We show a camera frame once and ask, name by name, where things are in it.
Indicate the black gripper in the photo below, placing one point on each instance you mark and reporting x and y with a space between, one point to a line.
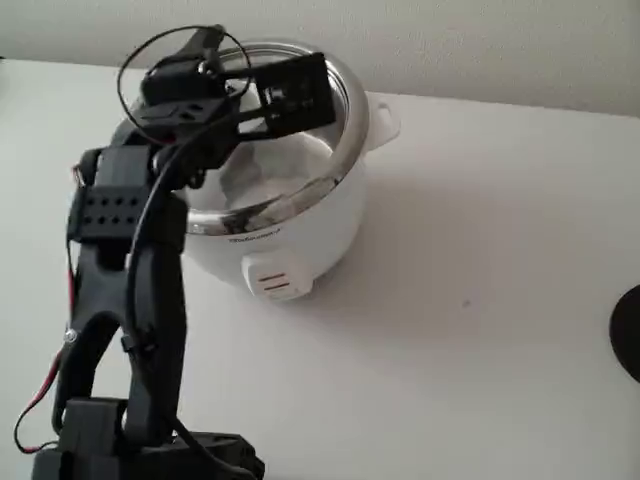
196 36

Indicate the glass lid with white knob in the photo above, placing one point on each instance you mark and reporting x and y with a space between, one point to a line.
300 165

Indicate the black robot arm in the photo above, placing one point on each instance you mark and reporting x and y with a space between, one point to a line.
155 300

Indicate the white rice cooker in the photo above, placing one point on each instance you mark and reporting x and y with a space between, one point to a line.
320 235

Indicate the steel inner pot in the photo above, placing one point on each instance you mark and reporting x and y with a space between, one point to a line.
363 125

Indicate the black round object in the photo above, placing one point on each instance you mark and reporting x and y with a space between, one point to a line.
627 335

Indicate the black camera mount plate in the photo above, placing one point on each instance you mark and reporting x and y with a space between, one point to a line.
300 90

